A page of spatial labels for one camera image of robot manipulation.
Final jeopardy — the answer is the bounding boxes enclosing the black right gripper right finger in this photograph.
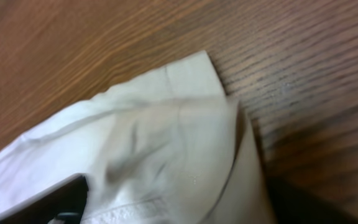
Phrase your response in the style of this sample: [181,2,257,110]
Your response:
[267,177,358,224]

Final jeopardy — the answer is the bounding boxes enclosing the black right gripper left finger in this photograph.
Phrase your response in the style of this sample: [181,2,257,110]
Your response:
[0,174,89,224]

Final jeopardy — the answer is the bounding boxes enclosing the beige cotton shorts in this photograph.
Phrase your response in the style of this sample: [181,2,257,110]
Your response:
[0,51,276,223]

